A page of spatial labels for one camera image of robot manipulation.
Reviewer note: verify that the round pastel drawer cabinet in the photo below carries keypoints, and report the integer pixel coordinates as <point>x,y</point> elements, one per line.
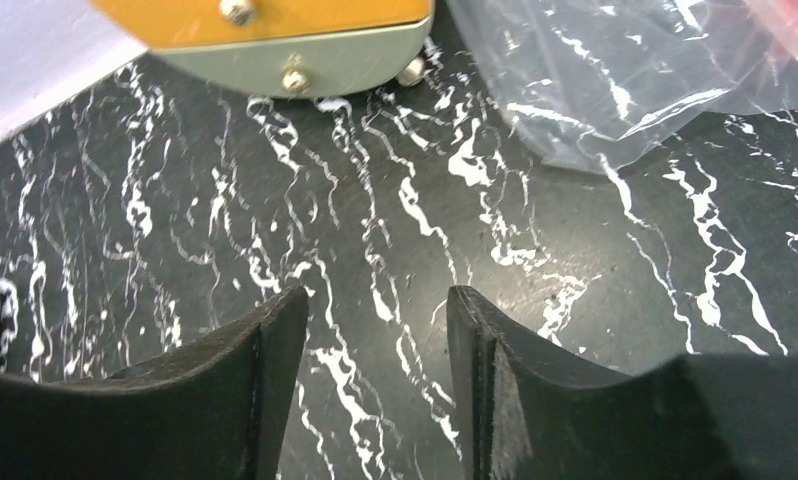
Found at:
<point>283,49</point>

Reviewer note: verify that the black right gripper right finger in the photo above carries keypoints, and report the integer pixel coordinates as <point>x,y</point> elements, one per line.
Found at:
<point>529,409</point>

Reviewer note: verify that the clear zip top bag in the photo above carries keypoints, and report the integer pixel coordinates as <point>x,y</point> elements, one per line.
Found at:
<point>595,85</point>

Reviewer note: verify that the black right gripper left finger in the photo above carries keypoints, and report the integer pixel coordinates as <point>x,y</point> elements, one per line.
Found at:
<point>215,408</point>

